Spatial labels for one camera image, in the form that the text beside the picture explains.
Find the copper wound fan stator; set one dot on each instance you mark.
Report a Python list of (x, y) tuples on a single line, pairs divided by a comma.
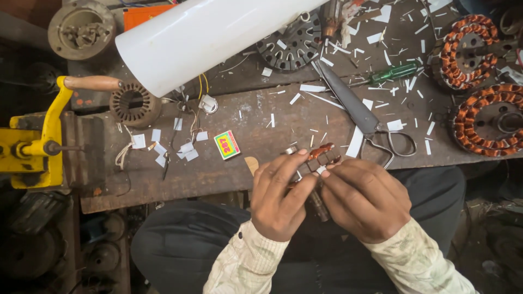
[(453, 61), (465, 130)]

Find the round grey motor housing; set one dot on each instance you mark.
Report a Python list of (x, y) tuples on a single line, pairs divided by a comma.
[(81, 30)]

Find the group of white paper squares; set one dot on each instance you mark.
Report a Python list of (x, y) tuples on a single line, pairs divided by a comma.
[(186, 149)]

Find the rusty motor armature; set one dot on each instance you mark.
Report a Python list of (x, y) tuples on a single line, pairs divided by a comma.
[(330, 20)]

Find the small brown stator core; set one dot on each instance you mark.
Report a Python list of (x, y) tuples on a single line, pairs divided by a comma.
[(137, 106)]

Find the person's dark trousers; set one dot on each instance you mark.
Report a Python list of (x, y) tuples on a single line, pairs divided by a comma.
[(184, 245)]

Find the small copper wound motor armature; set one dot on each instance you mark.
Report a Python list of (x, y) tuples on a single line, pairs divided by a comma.
[(320, 153)]

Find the yellow hand winding machine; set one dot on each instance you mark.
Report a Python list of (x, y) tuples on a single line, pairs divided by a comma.
[(41, 139)]

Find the heap of dark motor parts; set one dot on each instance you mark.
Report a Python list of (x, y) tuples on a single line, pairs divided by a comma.
[(49, 245)]

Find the green and red matchbox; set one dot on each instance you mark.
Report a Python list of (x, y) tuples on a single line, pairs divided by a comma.
[(227, 145)]

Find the long white paper strip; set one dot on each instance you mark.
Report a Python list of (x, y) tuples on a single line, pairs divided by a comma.
[(354, 141)]

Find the person's left hand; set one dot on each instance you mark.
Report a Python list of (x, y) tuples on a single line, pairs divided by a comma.
[(273, 204)]

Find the large steel scissors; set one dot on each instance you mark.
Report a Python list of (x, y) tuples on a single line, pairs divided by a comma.
[(355, 106)]

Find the black slotted lamination disc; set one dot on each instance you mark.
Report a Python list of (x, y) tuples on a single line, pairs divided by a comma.
[(292, 47)]

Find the orange box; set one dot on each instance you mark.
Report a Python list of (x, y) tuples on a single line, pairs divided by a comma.
[(141, 16)]

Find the small white paper slip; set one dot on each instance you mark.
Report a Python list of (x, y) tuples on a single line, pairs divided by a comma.
[(321, 170)]

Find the white insulation paper roll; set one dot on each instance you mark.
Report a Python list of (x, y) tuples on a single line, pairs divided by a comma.
[(204, 41)]

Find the scattered white paper strips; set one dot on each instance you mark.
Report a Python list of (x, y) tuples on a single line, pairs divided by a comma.
[(384, 57)]

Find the person's right hand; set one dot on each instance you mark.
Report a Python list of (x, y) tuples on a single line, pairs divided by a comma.
[(367, 200)]

